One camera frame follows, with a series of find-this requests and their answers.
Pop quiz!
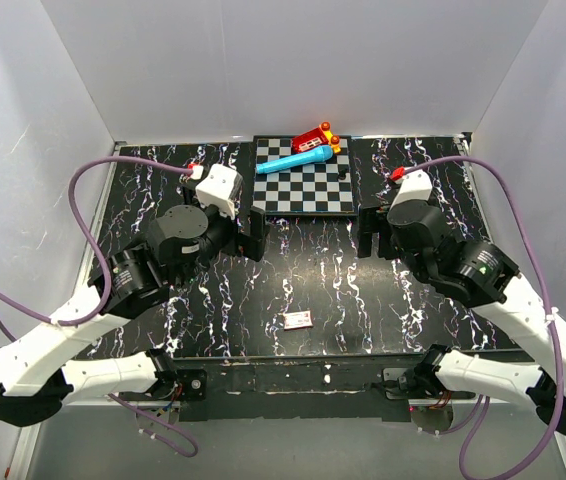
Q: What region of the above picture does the red white staple box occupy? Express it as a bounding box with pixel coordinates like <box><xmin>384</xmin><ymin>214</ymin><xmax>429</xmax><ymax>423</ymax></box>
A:
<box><xmin>283</xmin><ymin>311</ymin><xmax>313</xmax><ymax>331</ymax></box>

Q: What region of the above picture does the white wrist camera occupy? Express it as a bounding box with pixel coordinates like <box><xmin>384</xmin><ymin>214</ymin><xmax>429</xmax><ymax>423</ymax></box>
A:
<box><xmin>390</xmin><ymin>167</ymin><xmax>433</xmax><ymax>208</ymax></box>
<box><xmin>195</xmin><ymin>164</ymin><xmax>243</xmax><ymax>220</ymax></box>

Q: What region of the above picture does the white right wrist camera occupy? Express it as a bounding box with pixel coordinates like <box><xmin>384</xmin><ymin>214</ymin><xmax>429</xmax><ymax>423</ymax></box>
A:
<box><xmin>390</xmin><ymin>167</ymin><xmax>433</xmax><ymax>208</ymax></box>

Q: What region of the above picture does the red yellow toy bus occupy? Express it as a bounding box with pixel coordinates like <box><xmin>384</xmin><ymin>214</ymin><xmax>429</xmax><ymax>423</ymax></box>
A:
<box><xmin>291</xmin><ymin>121</ymin><xmax>341</xmax><ymax>154</ymax></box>

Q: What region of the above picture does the aluminium rail frame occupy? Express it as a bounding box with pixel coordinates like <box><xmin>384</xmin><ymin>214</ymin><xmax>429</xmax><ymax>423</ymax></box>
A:
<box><xmin>7</xmin><ymin>132</ymin><xmax>566</xmax><ymax>480</ymax></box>

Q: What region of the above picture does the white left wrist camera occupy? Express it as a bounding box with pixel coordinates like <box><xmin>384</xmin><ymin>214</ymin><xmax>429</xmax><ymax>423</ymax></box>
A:
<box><xmin>195</xmin><ymin>164</ymin><xmax>243</xmax><ymax>220</ymax></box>

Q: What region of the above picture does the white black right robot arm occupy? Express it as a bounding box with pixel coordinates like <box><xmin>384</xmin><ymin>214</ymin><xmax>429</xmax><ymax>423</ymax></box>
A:
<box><xmin>357</xmin><ymin>200</ymin><xmax>566</xmax><ymax>436</ymax></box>

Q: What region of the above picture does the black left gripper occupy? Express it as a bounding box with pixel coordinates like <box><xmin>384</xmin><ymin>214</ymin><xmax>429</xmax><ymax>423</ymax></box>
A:
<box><xmin>176</xmin><ymin>182</ymin><xmax>271</xmax><ymax>289</ymax></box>

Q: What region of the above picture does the black white chessboard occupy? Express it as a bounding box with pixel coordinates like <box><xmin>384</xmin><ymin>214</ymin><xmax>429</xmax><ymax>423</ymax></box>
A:
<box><xmin>252</xmin><ymin>137</ymin><xmax>356</xmax><ymax>217</ymax></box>

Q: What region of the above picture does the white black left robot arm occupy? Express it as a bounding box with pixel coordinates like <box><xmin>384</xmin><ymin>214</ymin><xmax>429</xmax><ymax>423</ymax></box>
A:
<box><xmin>0</xmin><ymin>205</ymin><xmax>269</xmax><ymax>427</ymax></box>

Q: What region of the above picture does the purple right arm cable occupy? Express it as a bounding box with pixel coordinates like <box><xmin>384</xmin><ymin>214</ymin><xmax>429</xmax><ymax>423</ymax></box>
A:
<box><xmin>402</xmin><ymin>154</ymin><xmax>564</xmax><ymax>480</ymax></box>

